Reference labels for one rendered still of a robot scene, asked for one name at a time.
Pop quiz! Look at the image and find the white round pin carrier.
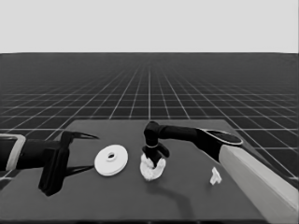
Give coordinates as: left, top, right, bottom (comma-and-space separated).
139, 153, 167, 182

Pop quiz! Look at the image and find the large thick white disc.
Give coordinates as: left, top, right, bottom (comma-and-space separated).
93, 144, 129, 177

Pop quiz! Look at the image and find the small white T-shaped piece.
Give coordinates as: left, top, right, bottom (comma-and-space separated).
209, 166, 223, 187

